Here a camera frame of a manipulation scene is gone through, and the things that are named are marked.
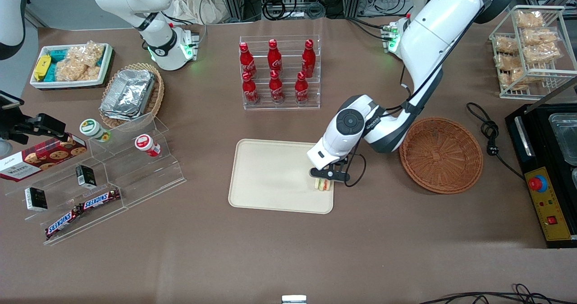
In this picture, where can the triangular sandwich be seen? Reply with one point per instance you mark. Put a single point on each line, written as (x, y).
(322, 185)

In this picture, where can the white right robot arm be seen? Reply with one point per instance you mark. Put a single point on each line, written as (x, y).
(153, 6)

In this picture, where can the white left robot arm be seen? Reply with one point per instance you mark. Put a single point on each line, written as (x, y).
(428, 47)

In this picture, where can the cream plastic tray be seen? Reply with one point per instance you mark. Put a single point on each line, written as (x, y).
(275, 175)

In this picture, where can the round brown wicker basket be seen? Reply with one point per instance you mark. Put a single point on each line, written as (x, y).
(441, 155)

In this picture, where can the oval light wicker basket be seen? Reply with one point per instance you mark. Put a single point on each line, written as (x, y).
(157, 94)

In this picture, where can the yellow snack packet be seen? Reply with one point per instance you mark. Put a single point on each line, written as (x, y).
(42, 67)

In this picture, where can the teal snack packet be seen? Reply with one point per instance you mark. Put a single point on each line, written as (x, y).
(52, 71)
(58, 53)

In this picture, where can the white rectangular snack bin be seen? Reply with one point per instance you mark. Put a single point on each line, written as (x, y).
(67, 84)

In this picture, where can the red tartan cookie box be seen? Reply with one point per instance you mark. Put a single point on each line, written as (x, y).
(40, 159)

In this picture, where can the clear bag rice crackers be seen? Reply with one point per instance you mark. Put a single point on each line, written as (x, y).
(88, 53)
(74, 71)

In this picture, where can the clear acrylic bottle rack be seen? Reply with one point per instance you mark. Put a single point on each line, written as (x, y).
(288, 105)

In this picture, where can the green lid yogurt cup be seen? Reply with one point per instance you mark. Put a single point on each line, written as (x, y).
(92, 129)

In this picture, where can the red cola bottle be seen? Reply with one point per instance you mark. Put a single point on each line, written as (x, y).
(250, 92)
(276, 89)
(308, 62)
(247, 62)
(274, 59)
(301, 91)

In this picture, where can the small black box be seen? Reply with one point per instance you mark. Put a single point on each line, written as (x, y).
(36, 199)
(85, 177)

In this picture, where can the aluminium foil container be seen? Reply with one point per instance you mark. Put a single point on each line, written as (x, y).
(128, 94)

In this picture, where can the brown snickers bar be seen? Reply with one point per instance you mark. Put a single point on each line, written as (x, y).
(100, 199)
(63, 223)

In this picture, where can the red lid yogurt cup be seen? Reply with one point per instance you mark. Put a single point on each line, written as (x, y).
(145, 144)

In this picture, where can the clear acrylic stepped shelf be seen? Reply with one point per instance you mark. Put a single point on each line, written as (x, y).
(135, 177)

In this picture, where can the bagged fried snack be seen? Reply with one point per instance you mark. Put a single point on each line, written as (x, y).
(518, 76)
(543, 52)
(529, 19)
(507, 62)
(506, 45)
(538, 36)

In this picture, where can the black machine yellow panel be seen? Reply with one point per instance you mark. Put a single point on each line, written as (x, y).
(547, 204)

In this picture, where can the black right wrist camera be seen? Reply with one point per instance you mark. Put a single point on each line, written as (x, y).
(48, 124)

